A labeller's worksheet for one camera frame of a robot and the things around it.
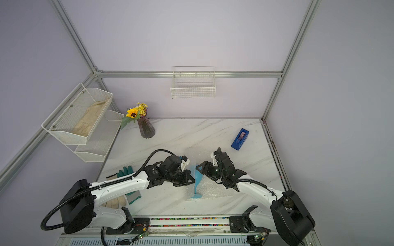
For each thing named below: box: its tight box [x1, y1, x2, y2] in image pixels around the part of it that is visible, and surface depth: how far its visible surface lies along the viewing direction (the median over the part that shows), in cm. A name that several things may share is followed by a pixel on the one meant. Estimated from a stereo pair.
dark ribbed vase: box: [136, 113, 156, 139], surface depth 106 cm
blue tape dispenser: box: [230, 128, 250, 151], surface depth 105 cm
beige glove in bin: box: [71, 98, 110, 137], surface depth 81 cm
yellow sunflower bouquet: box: [121, 102, 148, 130], surface depth 93 cm
